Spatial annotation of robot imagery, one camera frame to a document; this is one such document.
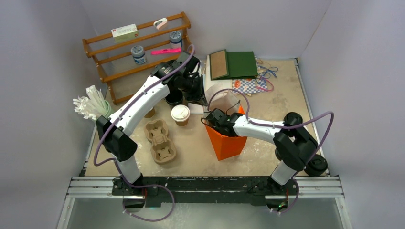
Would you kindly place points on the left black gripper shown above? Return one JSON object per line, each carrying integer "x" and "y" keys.
{"x": 199, "y": 97}

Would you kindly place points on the white green box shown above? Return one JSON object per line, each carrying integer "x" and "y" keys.
{"x": 125, "y": 33}

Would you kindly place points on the pink marker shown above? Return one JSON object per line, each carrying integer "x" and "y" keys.
{"x": 166, "y": 51}

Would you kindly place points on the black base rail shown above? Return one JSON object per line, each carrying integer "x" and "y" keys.
{"x": 256, "y": 191}

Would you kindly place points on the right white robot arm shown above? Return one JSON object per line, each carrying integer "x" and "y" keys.
{"x": 294, "y": 144}

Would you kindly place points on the white cup lid picked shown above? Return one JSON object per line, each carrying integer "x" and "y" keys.
{"x": 180, "y": 112}

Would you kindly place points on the white pink clip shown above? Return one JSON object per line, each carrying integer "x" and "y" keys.
{"x": 160, "y": 24}

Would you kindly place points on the black paper cup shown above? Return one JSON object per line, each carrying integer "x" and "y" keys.
{"x": 174, "y": 98}

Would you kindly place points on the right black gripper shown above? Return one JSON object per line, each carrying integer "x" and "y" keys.
{"x": 217, "y": 128}

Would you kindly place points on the orange paper bag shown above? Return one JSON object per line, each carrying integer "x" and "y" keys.
{"x": 224, "y": 146}

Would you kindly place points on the pulp cup carrier tray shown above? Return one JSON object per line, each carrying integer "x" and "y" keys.
{"x": 162, "y": 148}

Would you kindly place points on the black cup lid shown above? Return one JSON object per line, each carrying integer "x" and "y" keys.
{"x": 292, "y": 118}
{"x": 277, "y": 154}

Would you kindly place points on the black lid stack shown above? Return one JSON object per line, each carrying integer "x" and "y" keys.
{"x": 316, "y": 166}

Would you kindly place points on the green straw holder cup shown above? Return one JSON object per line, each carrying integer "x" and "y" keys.
{"x": 109, "y": 110}

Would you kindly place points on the brown paper cup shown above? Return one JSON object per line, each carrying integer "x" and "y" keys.
{"x": 150, "y": 113}
{"x": 182, "y": 122}

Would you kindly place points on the wooden shelf rack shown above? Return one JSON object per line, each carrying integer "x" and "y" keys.
{"x": 128, "y": 50}

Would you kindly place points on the blue white jar right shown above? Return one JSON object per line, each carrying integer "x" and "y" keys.
{"x": 175, "y": 39}

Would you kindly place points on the blue checkered paper bag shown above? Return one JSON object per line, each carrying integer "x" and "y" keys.
{"x": 248, "y": 86}

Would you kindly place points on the green paper bag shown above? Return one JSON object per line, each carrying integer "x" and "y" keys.
{"x": 232, "y": 65}

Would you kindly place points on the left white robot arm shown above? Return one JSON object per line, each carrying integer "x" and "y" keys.
{"x": 114, "y": 132}

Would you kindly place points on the blue white jar left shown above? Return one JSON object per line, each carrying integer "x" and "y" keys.
{"x": 138, "y": 54}

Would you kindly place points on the blue white jar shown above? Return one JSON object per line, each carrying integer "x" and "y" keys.
{"x": 138, "y": 54}
{"x": 175, "y": 39}

